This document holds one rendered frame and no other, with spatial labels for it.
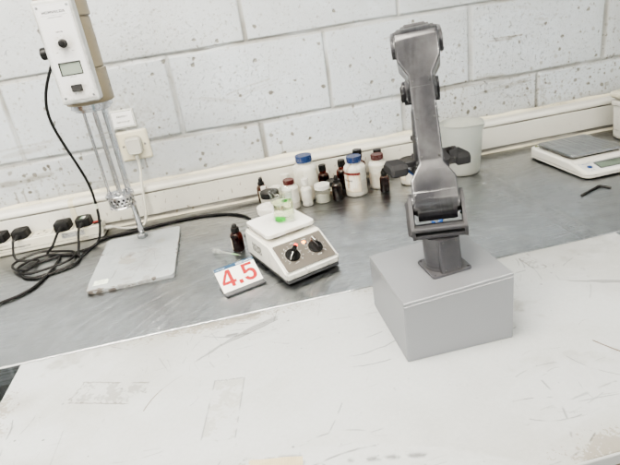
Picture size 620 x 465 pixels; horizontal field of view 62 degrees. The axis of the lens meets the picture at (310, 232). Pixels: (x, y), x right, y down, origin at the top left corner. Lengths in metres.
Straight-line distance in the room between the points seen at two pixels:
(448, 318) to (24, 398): 0.70
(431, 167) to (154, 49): 0.95
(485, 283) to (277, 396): 0.35
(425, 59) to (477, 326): 0.42
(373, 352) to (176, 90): 0.99
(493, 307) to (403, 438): 0.25
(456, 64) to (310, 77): 0.46
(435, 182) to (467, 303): 0.19
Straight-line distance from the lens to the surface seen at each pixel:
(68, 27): 1.19
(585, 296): 1.01
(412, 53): 0.88
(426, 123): 0.84
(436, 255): 0.81
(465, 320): 0.83
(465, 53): 1.72
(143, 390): 0.90
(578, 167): 1.55
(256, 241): 1.14
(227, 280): 1.10
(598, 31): 1.96
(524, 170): 1.61
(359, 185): 1.47
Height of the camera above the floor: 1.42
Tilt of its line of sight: 24 degrees down
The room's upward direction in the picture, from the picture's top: 9 degrees counter-clockwise
